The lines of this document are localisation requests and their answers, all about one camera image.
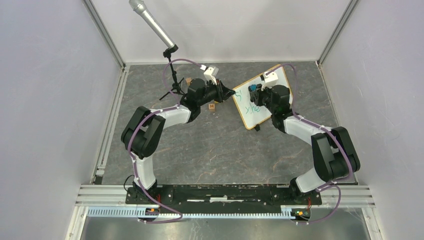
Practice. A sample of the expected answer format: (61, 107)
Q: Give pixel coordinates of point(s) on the black tripod mic stand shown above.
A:
(176, 85)

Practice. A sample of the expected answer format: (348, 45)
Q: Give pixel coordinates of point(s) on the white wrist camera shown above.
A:
(210, 73)
(268, 79)

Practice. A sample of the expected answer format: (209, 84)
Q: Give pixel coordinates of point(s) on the aluminium slotted rail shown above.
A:
(109, 201)

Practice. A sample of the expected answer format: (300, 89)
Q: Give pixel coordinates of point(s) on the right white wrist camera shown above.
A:
(268, 79)

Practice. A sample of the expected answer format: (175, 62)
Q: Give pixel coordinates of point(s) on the wooden letter H block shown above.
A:
(212, 107)

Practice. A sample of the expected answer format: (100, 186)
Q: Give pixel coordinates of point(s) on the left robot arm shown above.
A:
(142, 134)

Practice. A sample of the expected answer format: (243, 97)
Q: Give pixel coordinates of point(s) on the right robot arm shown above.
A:
(333, 153)

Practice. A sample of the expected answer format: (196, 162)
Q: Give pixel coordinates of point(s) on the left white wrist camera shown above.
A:
(210, 73)

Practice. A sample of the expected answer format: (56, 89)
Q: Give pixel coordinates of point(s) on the plain wooden cube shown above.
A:
(188, 81)

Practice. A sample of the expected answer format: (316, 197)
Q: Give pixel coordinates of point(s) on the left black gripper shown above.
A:
(223, 92)

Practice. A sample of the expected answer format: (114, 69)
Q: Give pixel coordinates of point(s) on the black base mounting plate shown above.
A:
(219, 199)

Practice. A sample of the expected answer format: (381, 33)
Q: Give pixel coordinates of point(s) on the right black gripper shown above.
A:
(256, 95)

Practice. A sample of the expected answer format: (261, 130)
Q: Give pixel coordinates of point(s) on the yellow framed whiteboard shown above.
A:
(252, 115)

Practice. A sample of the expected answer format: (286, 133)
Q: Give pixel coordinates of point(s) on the silver microphone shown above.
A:
(139, 7)

